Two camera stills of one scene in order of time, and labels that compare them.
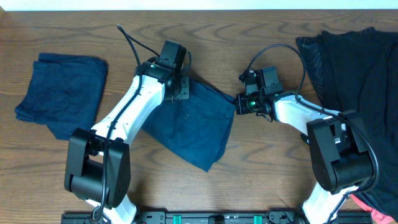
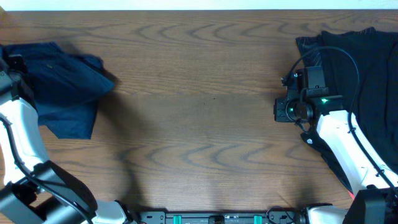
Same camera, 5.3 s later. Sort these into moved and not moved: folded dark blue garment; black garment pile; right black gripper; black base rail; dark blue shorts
Moved: dark blue shorts; right black gripper
Not moved: black garment pile; black base rail; folded dark blue garment
